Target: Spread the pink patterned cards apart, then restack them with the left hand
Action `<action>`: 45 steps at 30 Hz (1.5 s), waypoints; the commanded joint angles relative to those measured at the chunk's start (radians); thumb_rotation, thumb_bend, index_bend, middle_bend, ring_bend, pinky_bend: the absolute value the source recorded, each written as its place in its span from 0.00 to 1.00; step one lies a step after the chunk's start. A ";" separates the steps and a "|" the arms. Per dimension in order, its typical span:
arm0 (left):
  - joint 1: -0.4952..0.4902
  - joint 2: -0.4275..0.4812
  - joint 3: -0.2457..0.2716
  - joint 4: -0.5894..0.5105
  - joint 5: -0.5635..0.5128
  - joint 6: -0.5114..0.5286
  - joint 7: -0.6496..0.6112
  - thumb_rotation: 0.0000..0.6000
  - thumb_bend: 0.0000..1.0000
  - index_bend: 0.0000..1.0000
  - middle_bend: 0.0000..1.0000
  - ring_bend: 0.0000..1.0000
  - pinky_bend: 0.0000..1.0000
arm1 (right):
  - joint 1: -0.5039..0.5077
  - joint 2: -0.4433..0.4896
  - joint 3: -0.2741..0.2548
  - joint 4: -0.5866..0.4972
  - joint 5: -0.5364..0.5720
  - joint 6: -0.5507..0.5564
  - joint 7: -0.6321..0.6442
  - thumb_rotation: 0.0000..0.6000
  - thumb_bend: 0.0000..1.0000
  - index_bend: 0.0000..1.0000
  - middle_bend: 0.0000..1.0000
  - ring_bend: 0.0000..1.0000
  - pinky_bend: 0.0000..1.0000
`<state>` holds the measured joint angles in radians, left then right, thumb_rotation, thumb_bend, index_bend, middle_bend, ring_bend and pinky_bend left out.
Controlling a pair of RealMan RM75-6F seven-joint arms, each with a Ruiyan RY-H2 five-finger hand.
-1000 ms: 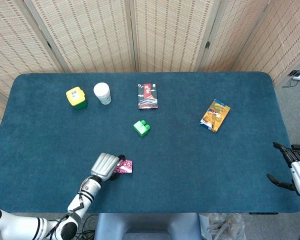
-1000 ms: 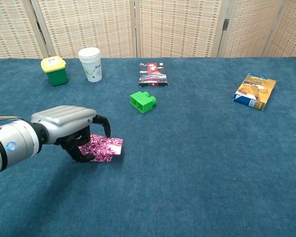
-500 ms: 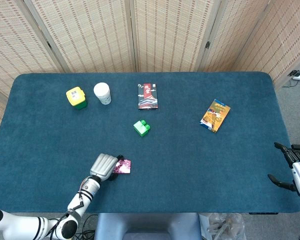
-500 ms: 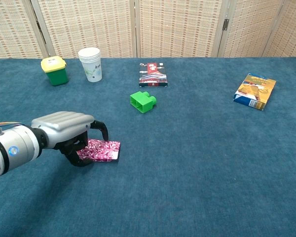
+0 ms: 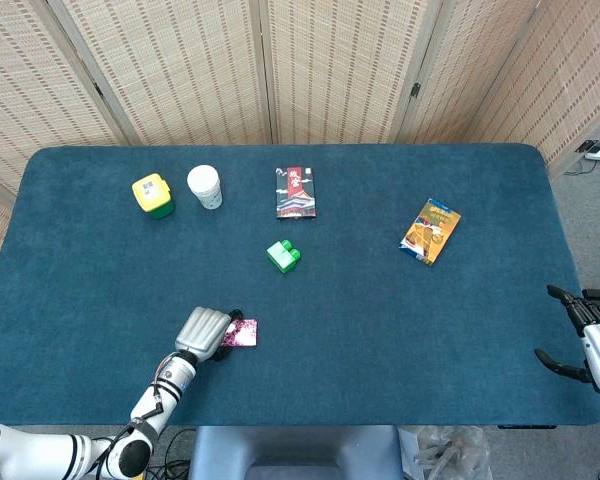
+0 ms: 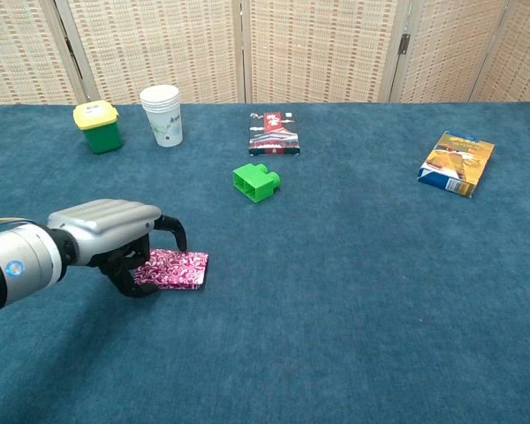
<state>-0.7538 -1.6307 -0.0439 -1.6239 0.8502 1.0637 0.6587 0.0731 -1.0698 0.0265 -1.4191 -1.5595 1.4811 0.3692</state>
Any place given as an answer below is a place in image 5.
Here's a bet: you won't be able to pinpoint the orange snack box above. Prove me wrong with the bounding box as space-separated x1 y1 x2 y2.
399 197 462 267

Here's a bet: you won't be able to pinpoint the clear plastic bag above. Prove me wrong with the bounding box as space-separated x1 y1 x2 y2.
399 425 494 480

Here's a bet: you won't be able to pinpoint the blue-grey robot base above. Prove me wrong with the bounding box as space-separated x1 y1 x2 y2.
188 425 404 480

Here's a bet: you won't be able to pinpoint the green bin with yellow lid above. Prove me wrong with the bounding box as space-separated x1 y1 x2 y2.
131 172 176 221

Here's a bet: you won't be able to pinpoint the white paper cups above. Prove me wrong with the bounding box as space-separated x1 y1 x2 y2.
186 164 224 211

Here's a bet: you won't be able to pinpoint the pink patterned packet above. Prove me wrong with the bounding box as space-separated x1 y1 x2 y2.
221 318 261 349

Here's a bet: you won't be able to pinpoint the red dark snack box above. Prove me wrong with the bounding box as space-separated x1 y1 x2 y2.
274 166 318 221

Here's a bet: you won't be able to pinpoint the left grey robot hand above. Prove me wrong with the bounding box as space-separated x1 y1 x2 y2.
174 306 245 362

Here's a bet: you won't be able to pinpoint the blue felt table cloth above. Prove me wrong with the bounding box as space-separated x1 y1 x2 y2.
0 143 600 427

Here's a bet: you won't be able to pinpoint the green toy brick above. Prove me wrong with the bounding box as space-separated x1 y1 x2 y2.
266 239 303 275

